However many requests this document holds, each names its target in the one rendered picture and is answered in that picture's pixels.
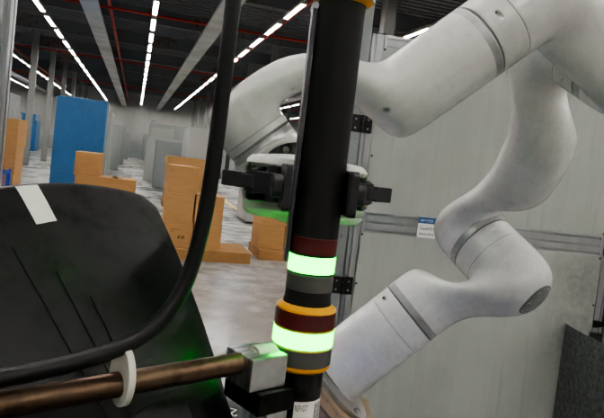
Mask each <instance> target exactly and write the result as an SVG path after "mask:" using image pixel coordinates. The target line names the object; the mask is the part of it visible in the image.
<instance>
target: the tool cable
mask: <svg viewBox="0 0 604 418"><path fill-rule="evenodd" d="M241 3H242V0H226V1H225V9H224V17H223V25H222V32H221V41H220V48H219V55H218V70H217V77H216V84H215V92H214V99H213V107H212V114H211V121H210V128H209V142H208V148H207V155H206V162H205V168H204V174H203V180H202V186H201V192H200V201H199V206H198V211H197V216H196V220H195V224H194V228H193V232H192V236H191V242H190V246H189V250H188V253H187V256H186V259H185V262H184V265H183V267H182V272H181V274H180V277H179V279H178V280H177V283H176V285H175V287H174V289H173V291H172V293H171V295H170V297H169V298H168V299H167V300H166V301H165V303H164V305H163V306H162V307H161V308H160V309H159V311H158V312H157V313H156V314H155V315H154V316H153V317H152V318H151V319H150V320H148V321H147V322H146V323H145V324H143V325H142V326H140V327H139V328H138V329H137V330H135V331H133V332H132V333H130V334H127V335H125V336H123V337H121V338H119V339H117V340H115V341H112V342H108V343H105V344H103V345H100V346H97V347H94V348H92V349H88V350H85V351H80V352H76V353H72V354H68V355H65V356H61V357H57V358H53V359H48V360H41V361H36V362H32V363H27V364H22V365H17V366H12V367H7V368H1V369H0V388H3V387H11V386H16V385H20V384H25V383H30V382H34V381H38V380H43V379H46V378H54V377H57V376H61V375H65V374H68V373H71V372H75V371H78V370H82V369H87V368H91V367H93V366H96V365H99V364H102V363H104V362H107V361H109V360H111V366H110V373H112V372H117V371H118V372H119V373H120V374H121V375H122V378H123V384H124V389H123V394H122V396H121V397H118V398H113V399H112V401H113V403H114V404H115V405H116V406H118V407H122V406H127V405H129V403H130V402H131V400H132V397H133V395H134V392H135V386H136V375H137V373H136V362H135V358H134V354H133V351H134V350H135V349H137V348H139V347H140V346H142V345H144V344H145V343H147V342H149V341H150V340H152V339H153V338H154V337H156V336H157V335H158V334H159V333H161V332H162V331H163V330H164V329H165V328H166V327H167V326H168V325H169V324H170V322H171V321H172V320H173V319H174V318H175V316H176V315H177V314H178V312H179V311H180V309H181V308H182V306H183V304H184V302H185V301H186V299H187V297H188V296H189V294H190V292H191V289H192V286H193V284H194V282H195V280H196V278H197V275H198V272H199V269H200V265H201V262H202V258H203V255H204V252H205V249H206V245H207V241H208V237H209V230H210V226H211V221H212V217H213V213H214V208H215V202H216V197H217V192H218V181H219V176H220V169H221V163H222V156H223V149H224V143H225V135H226V128H227V115H228V108H229V101H230V94H231V86H232V79H233V72H234V63H235V50H236V43H237V34H238V27H239V19H240V12H241Z"/></svg>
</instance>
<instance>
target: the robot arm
mask: <svg viewBox="0 0 604 418"><path fill-rule="evenodd" d="M305 64H306V53H302V54H296V55H292V56H288V57H285V58H281V59H278V60H276V61H274V62H272V63H270V64H269V65H267V66H265V67H263V68H261V69H260V70H258V71H257V72H255V73H254V74H252V75H251V76H249V77H247V78H246V79H245V80H244V81H242V82H241V83H239V84H238V85H235V86H234V87H233V88H232V89H231V94H230V101H229V108H228V115H227V123H226V135H225V143H224V149H225V151H226V152H227V154H228V155H229V157H230V158H231V159H232V160H233V159H234V160H233V162H234V164H235V165H236V167H237V168H238V170H239V171H235V170H222V178H221V184H222V185H228V186H235V187H243V188H242V207H243V209H244V210H245V211H246V212H247V213H249V214H252V215H256V216H262V217H268V218H274V219H277V220H278V221H281V222H284V223H288V214H289V211H290V210H292V204H293V196H294V188H295V180H296V172H297V168H296V167H295V166H294V160H295V152H296V144H297V135H298V134H297V132H296V131H295V130H294V129H293V128H292V126H291V125H290V124H289V122H287V121H288V120H287V119H286V118H285V116H284V115H283V113H282V111H281V109H280V106H281V104H282V103H283V102H285V101H286V100H287V99H288V98H290V97H291V96H293V95H295V94H298V93H302V89H303V81H304V73H305ZM504 71H506V73H507V78H508V83H509V87H510V94H511V109H512V115H511V127H510V130H509V132H508V135H507V137H506V139H505V141H504V143H503V146H502V149H501V151H500V153H499V155H498V157H497V159H496V161H495V163H494V164H493V167H492V168H491V170H490V171H489V173H488V174H487V175H486V176H485V178H483V180H482V181H481V182H479V183H478V184H477V185H476V187H475V188H473V189H472V190H471V191H469V192H467V193H465V194H464V195H462V196H460V197H459V198H457V199H455V200H453V201H452V202H450V203H449V204H448V205H447V206H446V207H445V208H444V209H443V210H442V211H441V212H440V213H439V215H438V216H437V218H436V220H435V224H434V235H435V238H436V241H437V243H438V245H439V246H440V249H441V250H442V251H443V252H444V254H445V255H446V256H447V257H448V258H449V259H450V260H451V261H452V262H453V263H454V264H455V265H456V266H457V268H458V269H459V270H460V271H461V272H462V273H463V274H464V275H465V276H466V278H467V279H468V281H464V282H450V281H446V280H443V279H441V278H439V277H437V276H435V275H433V274H431V273H429V272H426V271H423V270H418V269H414V270H410V271H408V272H407V273H405V274H404V275H402V276H401V277H399V278H398V279H397V280H395V281H394V282H393V283H391V284H390V285H389V286H388V287H386V288H385V289H383V290H382V291H381V292H380V293H378V294H377V295H376V296H375V297H373V299H371V300H370V301H369V302H368V303H366V304H365V305H364V306H363V307H361V308H360V309H359V310H357V311H356V312H355V313H353V314H352V315H351V316H349V317H348V318H347V319H346V320H344V321H343V322H342V323H340V324H339V325H338V326H336V327H335V328H334V335H333V348H332V356H331V363H330V367H329V369H327V370H326V371H325V372H324V373H323V380H322V386H323V388H324V390H325V391H326V392H327V393H328V395H329V396H330V397H331V398H332V400H333V401H334V402H335V403H336V404H337V405H338V406H339V407H340V408H341V409H342V410H343V411H344V412H345V413H346V414H347V415H348V416H350V418H366V411H365V408H364V406H363V403H362V402H361V400H360V396H361V395H362V394H363V393H364V392H366V391H367V390H368V389H370V388H371V387H372V386H374V385H375V384H376V383H377V382H378V381H379V380H380V379H382V378H383V377H384V376H386V375H387V374H388V373H390V372H391V371H392V370H393V369H395V368H396V367H398V366H399V365H400V364H401V363H403V362H404V361H405V360H407V359H408V358H409V357H411V356H412V355H413V354H414V353H416V352H417V351H418V350H420V349H421V348H422V347H423V346H424V345H425V344H427V343H428V342H430V341H431V340H432V339H433V338H435V337H436V336H437V335H439V334H440V333H442V332H443V331H444V330H446V329H447V328H449V327H450V326H452V325H453V324H455V323H457V322H459V321H461V320H465V319H468V318H472V317H483V316H489V317H511V316H522V315H525V314H527V313H529V312H531V311H534V310H535V309H537V307H538V306H540V305H541V304H542V303H543V302H544V301H546V297H547V296H548V294H549V292H550V290H551V287H552V282H553V278H552V272H551V270H550V267H549V265H548V264H547V262H546V260H545V259H544V258H543V257H542V256H541V255H540V253H539V252H538V251H537V250H536V249H535V248H534V247H533V246H532V245H531V244H530V243H529V242H528V241H527V240H526V239H524V238H523V237H522V236H521V235H520V234H519V233H518V232H517V231H516V230H515V229H514V228H513V227H512V226H511V225H510V224H509V223H508V222H507V221H506V220H505V219H504V218H503V217H502V211H509V212H515V211H523V210H527V209H532V208H535V207H536V206H538V205H540V204H541V203H543V202H544V201H545V200H547V198H548V197H549V196H550V195H551V194H552V193H553V191H554V190H555V188H556V186H557V185H558V184H559V182H560V181H561V180H562V178H563V176H564V174H565V172H566V170H567V168H568V167H569V165H570V163H571V162H572V160H573V157H574V154H575V151H576V147H577V133H576V128H575V125H574V122H573V117H572V114H571V111H570V107H569V103H568V99H567V92H569V93H570V94H572V95H573V96H575V97H576V98H577V99H579V100H580V101H582V102H584V103H585V104H587V105H588V106H590V107H591V108H592V109H594V110H595V111H598V112H600V113H601V114H604V0H467V1H466V2H465V3H463V4H462V5H461V6H459V7H458V8H457V9H455V10H454V11H452V12H451V13H449V14H448V15H447V16H445V17H444V18H442V19H441V20H440V21H438V22H437V23H435V24H434V25H432V26H431V27H430V28H429V29H428V30H426V31H425V32H423V33H422V34H421V35H419V36H418V37H416V38H415V39H414V40H412V41H411V42H409V43H408V44H406V45H405V46H404V47H402V48H401V49H399V50H398V51H397V52H396V53H394V54H393V55H392V56H390V57H389V58H387V59H385V60H383V61H380V62H375V63H370V62H365V61H360V63H359V72H358V79H357V86H356V93H355V102H354V106H355V107H357V108H358V109H359V110H360V111H362V112H363V113H364V114H365V115H366V116H368V117H369V118H370V119H371V120H372V121H374V122H375V123H376V124H377V125H378V126H379V127H380V128H382V130H384V131H385V132H386V133H388V134H389V135H391V136H393V137H396V138H405V137H408V136H411V135H412V134H414V133H416V132H418V131H419V130H421V129H423V128H424V127H426V126H427V125H429V124H430V123H432V122H433V121H435V120H436V119H437V118H438V117H440V116H441V115H443V114H444V113H445V112H447V111H449V110H450V109H452V108H453V107H454V106H456V105H457V104H459V103H460V102H462V101H464V100H465V99H466V98H467V97H468V96H470V95H471V94H473V93H475V92H476V91H477V90H479V89H480V88H482V87H483V86H485V85H486V84H488V83H489V82H491V81H492V80H494V78H496V77H497V76H499V75H500V74H502V73H503V72H504ZM284 123H285V124H284ZM281 125H282V126H281ZM272 131H273V132H272ZM269 134H270V135H269ZM266 136H267V137H266ZM260 140H261V141H260ZM257 142H258V143H257ZM256 143H257V144H256ZM247 149H248V150H247ZM367 175H368V174H367V172H366V171H365V169H364V168H362V167H360V166H356V165H350V164H347V168H346V175H345V184H344V191H343V198H342V213H341V220H340V225H357V224H359V223H360V222H361V220H362V219H363V214H364V207H367V206H368V205H369V204H372V201H375V202H385V203H391V197H392V189H391V188H385V187H378V186H374V184H372V183H371V182H370V181H365V180H366V179H367Z"/></svg>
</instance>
